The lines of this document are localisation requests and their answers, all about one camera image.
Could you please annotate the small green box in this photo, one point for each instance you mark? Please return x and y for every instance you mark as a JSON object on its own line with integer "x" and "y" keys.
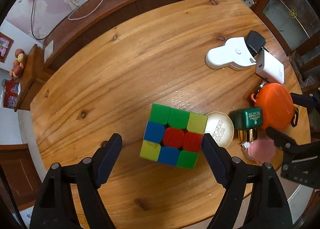
{"x": 247, "y": 119}

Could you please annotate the brown wooden door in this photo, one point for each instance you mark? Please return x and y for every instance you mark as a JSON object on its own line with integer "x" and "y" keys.
{"x": 15, "y": 169}

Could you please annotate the red printed box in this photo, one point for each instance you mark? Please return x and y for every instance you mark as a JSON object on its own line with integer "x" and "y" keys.
{"x": 11, "y": 94}

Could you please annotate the multicoloured puzzle cube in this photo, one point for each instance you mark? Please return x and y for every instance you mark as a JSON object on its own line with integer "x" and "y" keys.
{"x": 172, "y": 139}

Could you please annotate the long wooden television cabinet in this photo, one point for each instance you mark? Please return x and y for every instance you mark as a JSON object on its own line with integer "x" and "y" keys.
{"x": 100, "y": 8}

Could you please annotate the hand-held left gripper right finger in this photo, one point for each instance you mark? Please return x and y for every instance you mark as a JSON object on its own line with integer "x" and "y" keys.
{"x": 216, "y": 161}

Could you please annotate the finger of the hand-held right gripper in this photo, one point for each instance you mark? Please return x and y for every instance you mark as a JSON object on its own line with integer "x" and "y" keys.
{"x": 281, "y": 139}
{"x": 306, "y": 101}

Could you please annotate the black power adapter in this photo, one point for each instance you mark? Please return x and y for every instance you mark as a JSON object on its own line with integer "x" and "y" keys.
{"x": 255, "y": 41}

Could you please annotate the white power adapter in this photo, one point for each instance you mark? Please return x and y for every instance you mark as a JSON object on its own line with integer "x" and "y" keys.
{"x": 271, "y": 66}

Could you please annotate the white plastic gadget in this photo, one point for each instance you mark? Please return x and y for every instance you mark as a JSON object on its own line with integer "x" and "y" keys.
{"x": 225, "y": 55}

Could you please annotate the pink round compact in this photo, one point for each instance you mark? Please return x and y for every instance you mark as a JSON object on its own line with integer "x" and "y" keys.
{"x": 262, "y": 150}

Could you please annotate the white card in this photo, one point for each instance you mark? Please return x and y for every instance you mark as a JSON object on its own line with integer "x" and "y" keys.
{"x": 48, "y": 51}

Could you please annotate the small wooden side cabinet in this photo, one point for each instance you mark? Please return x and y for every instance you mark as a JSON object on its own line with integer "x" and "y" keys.
{"x": 30, "y": 76}

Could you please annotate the wooden glass door cabinet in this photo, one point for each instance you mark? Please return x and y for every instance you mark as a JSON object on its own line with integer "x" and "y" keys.
{"x": 287, "y": 6}

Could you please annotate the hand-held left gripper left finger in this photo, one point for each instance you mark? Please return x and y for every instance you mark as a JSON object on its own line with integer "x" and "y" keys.
{"x": 107, "y": 161}

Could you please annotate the orange round case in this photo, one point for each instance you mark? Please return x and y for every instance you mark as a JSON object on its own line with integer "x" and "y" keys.
{"x": 275, "y": 104}

